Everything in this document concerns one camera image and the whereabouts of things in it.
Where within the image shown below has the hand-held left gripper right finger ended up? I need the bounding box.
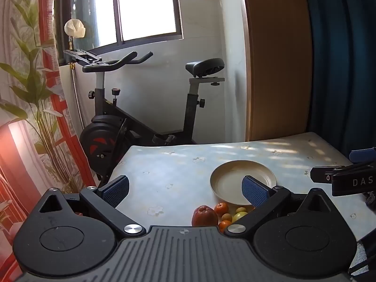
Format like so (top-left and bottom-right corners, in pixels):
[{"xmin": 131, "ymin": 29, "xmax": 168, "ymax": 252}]
[{"xmin": 225, "ymin": 175, "xmax": 338, "ymax": 237}]

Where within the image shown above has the pale floral tablecloth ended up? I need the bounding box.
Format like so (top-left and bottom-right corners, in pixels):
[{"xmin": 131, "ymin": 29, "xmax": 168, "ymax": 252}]
[{"xmin": 107, "ymin": 132, "xmax": 376, "ymax": 243}]

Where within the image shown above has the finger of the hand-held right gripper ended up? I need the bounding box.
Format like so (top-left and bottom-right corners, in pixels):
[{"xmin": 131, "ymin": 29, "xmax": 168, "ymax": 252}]
[
  {"xmin": 349, "ymin": 148, "xmax": 376, "ymax": 165},
  {"xmin": 310, "ymin": 164, "xmax": 353, "ymax": 184}
]

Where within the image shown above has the dark-framed window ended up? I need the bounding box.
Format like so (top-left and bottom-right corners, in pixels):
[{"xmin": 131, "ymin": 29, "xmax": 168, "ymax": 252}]
[{"xmin": 54, "ymin": 0, "xmax": 184, "ymax": 66}]

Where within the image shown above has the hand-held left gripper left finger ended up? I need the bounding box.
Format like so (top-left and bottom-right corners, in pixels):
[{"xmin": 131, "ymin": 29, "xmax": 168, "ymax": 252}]
[{"xmin": 38, "ymin": 175, "xmax": 146, "ymax": 236}]

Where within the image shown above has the wooden door panel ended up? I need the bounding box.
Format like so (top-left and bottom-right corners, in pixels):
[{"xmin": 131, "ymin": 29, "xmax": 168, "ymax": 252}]
[{"xmin": 241, "ymin": 0, "xmax": 313, "ymax": 142}]

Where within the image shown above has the white cloth bundle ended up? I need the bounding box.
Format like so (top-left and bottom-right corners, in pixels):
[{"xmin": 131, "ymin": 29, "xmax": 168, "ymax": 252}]
[{"xmin": 64, "ymin": 18, "xmax": 86, "ymax": 39}]

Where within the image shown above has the plant-printed wall cloth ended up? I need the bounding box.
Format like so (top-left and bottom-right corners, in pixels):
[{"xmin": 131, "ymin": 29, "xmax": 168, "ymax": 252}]
[{"xmin": 0, "ymin": 0, "xmax": 98, "ymax": 282}]

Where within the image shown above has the beige round plate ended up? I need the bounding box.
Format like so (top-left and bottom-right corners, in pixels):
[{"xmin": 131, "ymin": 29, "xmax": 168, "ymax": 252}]
[{"xmin": 210, "ymin": 160, "xmax": 277, "ymax": 205}]

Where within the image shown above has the black exercise bike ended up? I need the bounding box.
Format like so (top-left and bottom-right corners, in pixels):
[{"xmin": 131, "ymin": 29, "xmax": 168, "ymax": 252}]
[{"xmin": 63, "ymin": 49, "xmax": 225, "ymax": 187}]

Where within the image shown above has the blue curtain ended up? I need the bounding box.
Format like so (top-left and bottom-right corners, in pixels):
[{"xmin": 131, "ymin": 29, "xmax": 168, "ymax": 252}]
[{"xmin": 302, "ymin": 0, "xmax": 376, "ymax": 160}]

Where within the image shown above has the yellow-green fruit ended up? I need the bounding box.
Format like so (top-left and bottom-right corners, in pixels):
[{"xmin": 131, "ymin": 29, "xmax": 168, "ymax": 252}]
[{"xmin": 232, "ymin": 211, "xmax": 249, "ymax": 224}]

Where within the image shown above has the white mesh cloth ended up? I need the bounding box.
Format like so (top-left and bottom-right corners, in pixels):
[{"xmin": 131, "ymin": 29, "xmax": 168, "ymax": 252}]
[{"xmin": 348, "ymin": 235, "xmax": 376, "ymax": 277}]

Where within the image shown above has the metal hose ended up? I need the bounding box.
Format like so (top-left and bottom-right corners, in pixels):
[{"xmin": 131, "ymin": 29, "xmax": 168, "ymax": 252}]
[{"xmin": 69, "ymin": 63, "xmax": 84, "ymax": 130}]

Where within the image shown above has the red apple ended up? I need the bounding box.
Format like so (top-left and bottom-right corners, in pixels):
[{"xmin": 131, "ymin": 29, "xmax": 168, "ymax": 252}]
[{"xmin": 192, "ymin": 206, "xmax": 219, "ymax": 227}]

